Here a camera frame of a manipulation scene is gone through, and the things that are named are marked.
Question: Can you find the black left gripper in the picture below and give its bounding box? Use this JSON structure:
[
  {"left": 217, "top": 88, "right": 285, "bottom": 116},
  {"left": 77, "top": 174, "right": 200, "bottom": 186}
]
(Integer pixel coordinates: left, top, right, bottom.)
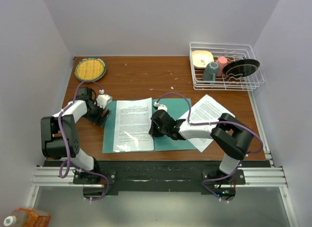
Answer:
[{"left": 82, "top": 102, "right": 111, "bottom": 128}]

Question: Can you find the teal file folder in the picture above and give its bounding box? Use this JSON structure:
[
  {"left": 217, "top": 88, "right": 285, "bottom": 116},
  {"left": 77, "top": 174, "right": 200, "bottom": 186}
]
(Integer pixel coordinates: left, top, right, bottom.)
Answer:
[{"left": 102, "top": 98, "right": 196, "bottom": 154}]

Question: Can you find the printed paper sheet top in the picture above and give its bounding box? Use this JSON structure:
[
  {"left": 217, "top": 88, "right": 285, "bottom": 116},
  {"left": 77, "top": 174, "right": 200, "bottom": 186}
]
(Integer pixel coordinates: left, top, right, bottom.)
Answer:
[{"left": 113, "top": 98, "right": 154, "bottom": 153}]

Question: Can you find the printed paper sheet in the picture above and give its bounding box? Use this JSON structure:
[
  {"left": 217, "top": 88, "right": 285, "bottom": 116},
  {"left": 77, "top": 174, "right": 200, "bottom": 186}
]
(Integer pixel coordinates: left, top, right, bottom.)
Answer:
[
  {"left": 113, "top": 98, "right": 154, "bottom": 153},
  {"left": 189, "top": 94, "right": 235, "bottom": 152}
]

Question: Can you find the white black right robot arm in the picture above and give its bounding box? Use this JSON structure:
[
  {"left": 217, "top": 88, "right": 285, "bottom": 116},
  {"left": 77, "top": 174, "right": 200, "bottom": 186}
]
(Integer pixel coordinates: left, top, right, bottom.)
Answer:
[{"left": 149, "top": 110, "right": 254, "bottom": 185}]

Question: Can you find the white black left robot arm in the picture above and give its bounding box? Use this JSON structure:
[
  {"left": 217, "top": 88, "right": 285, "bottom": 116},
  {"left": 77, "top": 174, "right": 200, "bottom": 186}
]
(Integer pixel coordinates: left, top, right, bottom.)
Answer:
[{"left": 40, "top": 87, "right": 112, "bottom": 184}]

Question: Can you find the printed paper sheet bottom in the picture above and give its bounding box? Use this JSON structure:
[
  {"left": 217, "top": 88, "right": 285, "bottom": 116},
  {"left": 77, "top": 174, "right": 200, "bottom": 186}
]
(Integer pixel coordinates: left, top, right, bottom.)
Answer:
[{"left": 189, "top": 94, "right": 235, "bottom": 152}]

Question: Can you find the green plate with woven mat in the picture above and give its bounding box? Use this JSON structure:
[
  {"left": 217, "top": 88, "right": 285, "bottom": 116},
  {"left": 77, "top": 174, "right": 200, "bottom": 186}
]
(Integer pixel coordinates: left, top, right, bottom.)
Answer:
[{"left": 74, "top": 57, "right": 107, "bottom": 82}]

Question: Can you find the grey blue mug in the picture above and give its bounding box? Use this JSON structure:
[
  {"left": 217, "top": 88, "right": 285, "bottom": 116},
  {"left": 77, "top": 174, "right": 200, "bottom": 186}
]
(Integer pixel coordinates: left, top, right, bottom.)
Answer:
[{"left": 202, "top": 62, "right": 219, "bottom": 82}]

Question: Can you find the cream square plate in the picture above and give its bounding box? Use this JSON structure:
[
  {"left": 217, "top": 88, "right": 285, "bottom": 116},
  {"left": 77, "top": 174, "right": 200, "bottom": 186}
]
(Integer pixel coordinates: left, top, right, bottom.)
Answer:
[{"left": 191, "top": 50, "right": 214, "bottom": 69}]

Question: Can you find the pink cup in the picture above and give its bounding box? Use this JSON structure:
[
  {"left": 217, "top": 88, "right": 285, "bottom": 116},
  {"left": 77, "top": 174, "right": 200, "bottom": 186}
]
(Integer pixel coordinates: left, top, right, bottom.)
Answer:
[{"left": 216, "top": 56, "right": 231, "bottom": 77}]

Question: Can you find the black round plate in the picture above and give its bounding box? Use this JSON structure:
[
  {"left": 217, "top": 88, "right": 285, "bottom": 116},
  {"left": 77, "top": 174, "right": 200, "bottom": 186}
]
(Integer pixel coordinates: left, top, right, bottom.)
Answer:
[{"left": 223, "top": 59, "right": 260, "bottom": 79}]

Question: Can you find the orange plastic bottle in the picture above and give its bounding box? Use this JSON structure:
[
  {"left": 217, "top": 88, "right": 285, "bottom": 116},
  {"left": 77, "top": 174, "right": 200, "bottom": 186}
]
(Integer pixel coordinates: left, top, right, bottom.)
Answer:
[{"left": 3, "top": 208, "right": 51, "bottom": 227}]

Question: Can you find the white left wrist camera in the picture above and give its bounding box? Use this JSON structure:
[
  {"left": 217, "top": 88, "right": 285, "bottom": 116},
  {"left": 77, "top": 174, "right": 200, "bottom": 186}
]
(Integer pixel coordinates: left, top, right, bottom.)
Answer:
[{"left": 96, "top": 94, "right": 113, "bottom": 109}]

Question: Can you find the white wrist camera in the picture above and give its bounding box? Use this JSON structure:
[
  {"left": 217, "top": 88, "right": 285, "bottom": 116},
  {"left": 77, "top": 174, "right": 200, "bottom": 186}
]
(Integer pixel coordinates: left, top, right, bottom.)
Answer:
[
  {"left": 153, "top": 102, "right": 168, "bottom": 112},
  {"left": 96, "top": 94, "right": 113, "bottom": 109}
]

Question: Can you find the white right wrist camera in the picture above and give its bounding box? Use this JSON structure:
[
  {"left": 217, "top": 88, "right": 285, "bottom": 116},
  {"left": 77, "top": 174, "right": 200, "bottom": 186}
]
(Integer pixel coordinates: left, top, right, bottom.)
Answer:
[{"left": 153, "top": 102, "right": 168, "bottom": 112}]

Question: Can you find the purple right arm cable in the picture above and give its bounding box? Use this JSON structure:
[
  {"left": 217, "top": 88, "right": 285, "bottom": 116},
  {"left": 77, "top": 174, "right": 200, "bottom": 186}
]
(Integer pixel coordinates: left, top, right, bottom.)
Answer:
[{"left": 156, "top": 92, "right": 264, "bottom": 197}]

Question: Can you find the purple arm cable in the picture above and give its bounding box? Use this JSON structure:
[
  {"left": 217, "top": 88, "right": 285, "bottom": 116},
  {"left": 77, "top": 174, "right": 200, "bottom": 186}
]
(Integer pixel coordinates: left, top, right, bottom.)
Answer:
[
  {"left": 58, "top": 81, "right": 109, "bottom": 201},
  {"left": 156, "top": 92, "right": 264, "bottom": 197}
]

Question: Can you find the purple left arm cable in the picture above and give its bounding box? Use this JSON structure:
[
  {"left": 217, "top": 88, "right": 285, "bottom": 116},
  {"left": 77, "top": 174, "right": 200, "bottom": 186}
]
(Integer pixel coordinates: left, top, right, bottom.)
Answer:
[{"left": 58, "top": 81, "right": 109, "bottom": 201}]

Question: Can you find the white wire dish rack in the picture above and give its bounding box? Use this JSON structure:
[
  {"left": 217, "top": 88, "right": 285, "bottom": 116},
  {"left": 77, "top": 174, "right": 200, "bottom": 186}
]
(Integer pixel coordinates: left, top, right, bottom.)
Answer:
[{"left": 189, "top": 42, "right": 265, "bottom": 91}]

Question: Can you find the aluminium frame rail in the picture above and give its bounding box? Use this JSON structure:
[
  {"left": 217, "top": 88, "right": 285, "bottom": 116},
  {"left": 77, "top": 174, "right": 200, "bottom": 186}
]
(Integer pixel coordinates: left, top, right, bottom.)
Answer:
[{"left": 26, "top": 153, "right": 299, "bottom": 227}]

